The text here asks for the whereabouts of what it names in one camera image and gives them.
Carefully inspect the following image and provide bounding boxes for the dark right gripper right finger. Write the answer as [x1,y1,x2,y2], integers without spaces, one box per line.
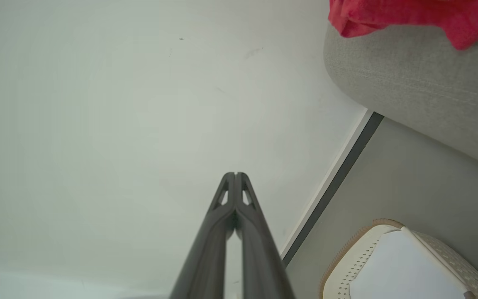
[236,172,296,299]

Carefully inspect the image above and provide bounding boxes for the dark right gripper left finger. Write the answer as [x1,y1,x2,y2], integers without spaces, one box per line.
[168,172,237,299]

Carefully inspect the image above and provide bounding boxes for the red and white jacket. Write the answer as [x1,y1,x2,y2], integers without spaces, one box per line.
[327,0,478,51]

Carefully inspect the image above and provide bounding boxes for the white laundry basket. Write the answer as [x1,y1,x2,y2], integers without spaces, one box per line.
[319,218,478,299]

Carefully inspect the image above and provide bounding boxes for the white and dark baseboard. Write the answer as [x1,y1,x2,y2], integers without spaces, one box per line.
[280,109,385,267]

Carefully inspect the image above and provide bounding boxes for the grey fabric sofa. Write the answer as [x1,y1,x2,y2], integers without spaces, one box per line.
[323,19,478,174]

